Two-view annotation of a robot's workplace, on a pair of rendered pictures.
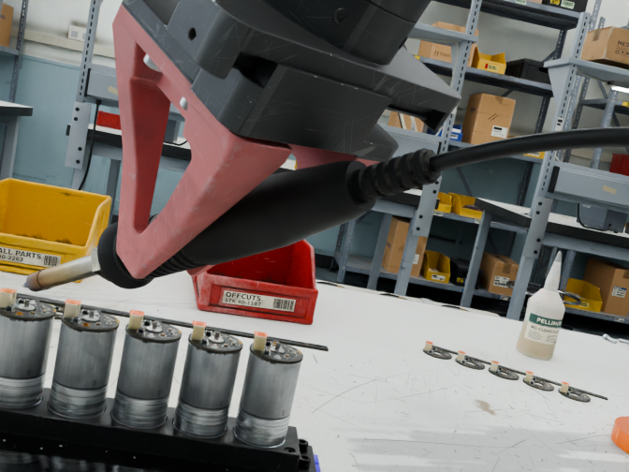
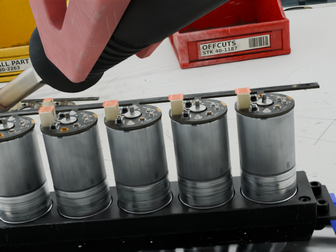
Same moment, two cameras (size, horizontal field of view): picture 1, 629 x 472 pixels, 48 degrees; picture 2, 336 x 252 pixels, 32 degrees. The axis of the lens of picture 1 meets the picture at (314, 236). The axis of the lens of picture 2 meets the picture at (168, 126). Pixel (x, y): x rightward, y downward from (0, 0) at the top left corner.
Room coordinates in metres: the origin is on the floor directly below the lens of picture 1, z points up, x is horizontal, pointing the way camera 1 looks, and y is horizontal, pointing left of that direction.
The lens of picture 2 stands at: (0.08, 0.00, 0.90)
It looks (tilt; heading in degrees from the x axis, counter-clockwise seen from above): 23 degrees down; 12
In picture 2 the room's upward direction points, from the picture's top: 7 degrees counter-clockwise
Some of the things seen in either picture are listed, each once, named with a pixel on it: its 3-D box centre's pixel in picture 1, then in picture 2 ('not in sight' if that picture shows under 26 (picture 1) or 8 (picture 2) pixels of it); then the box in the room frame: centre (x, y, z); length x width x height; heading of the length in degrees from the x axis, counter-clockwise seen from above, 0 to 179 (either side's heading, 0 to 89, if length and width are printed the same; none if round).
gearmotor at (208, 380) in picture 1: (206, 390); (203, 161); (0.30, 0.03, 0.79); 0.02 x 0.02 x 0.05
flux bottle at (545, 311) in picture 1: (547, 302); not in sight; (0.64, -0.22, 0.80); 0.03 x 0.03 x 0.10
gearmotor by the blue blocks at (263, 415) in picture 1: (266, 401); (267, 155); (0.31, 0.01, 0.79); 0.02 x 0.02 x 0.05
